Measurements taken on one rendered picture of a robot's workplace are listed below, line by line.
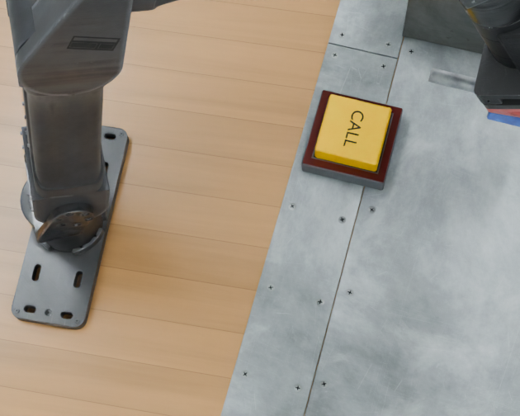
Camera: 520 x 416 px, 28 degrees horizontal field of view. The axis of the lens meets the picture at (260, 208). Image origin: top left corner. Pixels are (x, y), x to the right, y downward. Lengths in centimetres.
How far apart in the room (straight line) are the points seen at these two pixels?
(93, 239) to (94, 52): 38
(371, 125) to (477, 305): 19
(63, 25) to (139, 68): 47
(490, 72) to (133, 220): 38
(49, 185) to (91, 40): 24
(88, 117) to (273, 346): 31
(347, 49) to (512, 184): 21
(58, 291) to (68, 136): 25
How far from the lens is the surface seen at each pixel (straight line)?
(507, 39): 75
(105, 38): 61
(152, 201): 100
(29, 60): 62
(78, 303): 97
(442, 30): 103
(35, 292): 98
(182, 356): 95
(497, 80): 79
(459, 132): 102
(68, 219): 88
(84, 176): 82
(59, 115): 73
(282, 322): 95
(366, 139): 97
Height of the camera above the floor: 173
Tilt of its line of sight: 71 degrees down
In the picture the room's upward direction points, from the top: 8 degrees counter-clockwise
